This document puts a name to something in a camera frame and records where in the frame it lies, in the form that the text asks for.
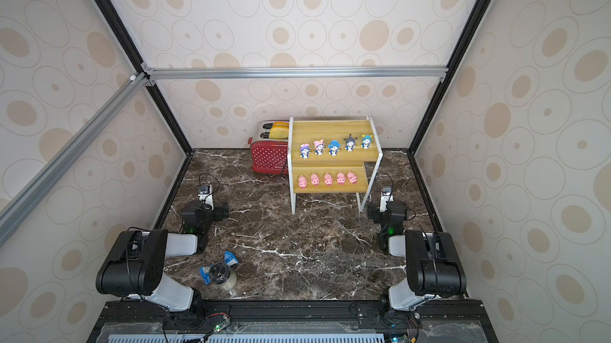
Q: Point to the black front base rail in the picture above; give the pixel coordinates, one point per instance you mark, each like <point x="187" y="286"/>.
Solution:
<point x="436" y="321"/>

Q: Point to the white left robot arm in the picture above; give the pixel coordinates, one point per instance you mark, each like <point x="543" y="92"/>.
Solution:
<point x="134" y="268"/>

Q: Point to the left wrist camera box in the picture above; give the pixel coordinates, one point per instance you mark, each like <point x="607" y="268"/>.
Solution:
<point x="205" y="196"/>

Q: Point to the silver aluminium rail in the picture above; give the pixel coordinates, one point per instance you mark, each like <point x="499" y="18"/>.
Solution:
<point x="32" y="194"/>
<point x="298" y="72"/>

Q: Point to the red polka dot toaster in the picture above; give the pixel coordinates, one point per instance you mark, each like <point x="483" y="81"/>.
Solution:
<point x="269" y="156"/>

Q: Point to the Doraemon figure purple pink hat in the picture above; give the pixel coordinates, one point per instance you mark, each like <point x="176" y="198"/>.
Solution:
<point x="305" y="150"/>

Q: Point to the white metal wooden shelf rack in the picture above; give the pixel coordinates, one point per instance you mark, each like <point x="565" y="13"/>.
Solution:
<point x="363" y="162"/>

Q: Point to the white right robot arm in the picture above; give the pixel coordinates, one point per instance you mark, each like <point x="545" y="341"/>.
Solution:
<point x="432" y="265"/>

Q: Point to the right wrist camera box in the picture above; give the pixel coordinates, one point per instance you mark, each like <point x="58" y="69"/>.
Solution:
<point x="386" y="196"/>

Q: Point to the black corner frame post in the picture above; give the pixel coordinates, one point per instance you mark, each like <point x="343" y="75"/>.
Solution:
<point x="127" y="44"/>
<point x="467" y="35"/>

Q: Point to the Doraemon figure grey costume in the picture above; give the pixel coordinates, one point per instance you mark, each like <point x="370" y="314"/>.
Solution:
<point x="350" y="143"/>

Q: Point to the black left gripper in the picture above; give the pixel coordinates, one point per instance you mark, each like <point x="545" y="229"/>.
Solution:
<point x="218" y="216"/>

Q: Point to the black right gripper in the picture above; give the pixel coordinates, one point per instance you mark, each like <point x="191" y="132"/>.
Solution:
<point x="387" y="204"/>

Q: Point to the black corner frame post right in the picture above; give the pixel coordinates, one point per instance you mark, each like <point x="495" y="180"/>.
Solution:
<point x="467" y="35"/>

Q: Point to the silver aluminium rail left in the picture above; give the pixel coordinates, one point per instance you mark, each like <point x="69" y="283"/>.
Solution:
<point x="32" y="194"/>

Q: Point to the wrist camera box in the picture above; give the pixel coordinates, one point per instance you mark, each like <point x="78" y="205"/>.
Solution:
<point x="205" y="196"/>
<point x="386" y="196"/>

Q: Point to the clear tape roll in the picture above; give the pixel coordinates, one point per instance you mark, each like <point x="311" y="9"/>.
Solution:
<point x="223" y="276"/>

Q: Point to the silver aluminium rail back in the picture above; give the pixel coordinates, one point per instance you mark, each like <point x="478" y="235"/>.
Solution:
<point x="298" y="72"/>

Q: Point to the Doraemon figure teal ball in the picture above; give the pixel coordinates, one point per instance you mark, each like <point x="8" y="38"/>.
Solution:
<point x="366" y="141"/>

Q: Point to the blue plastic wrapper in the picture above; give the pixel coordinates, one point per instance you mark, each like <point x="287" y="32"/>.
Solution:
<point x="229" y="258"/>

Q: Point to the black corner frame post left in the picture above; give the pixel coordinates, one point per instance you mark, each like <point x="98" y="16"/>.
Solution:
<point x="127" y="44"/>

